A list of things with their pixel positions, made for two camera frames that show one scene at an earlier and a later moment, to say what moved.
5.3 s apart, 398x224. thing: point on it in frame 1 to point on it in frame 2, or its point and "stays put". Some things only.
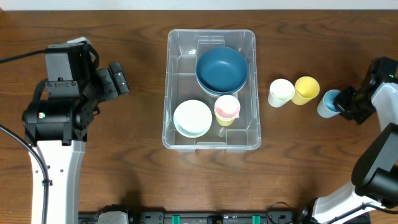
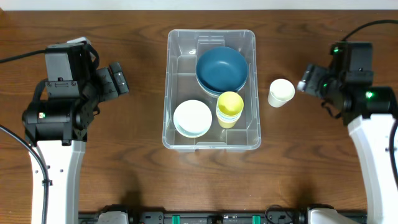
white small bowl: x=193 y=118 stays put
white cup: x=280 y=91 stays put
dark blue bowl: x=222 y=69 stays put
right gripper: x=351 y=104 to x=313 y=83
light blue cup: x=326 y=108 to x=228 y=118
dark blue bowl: x=222 y=80 stays put
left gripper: x=104 y=83 stays put
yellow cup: x=306 y=88 to x=229 y=107
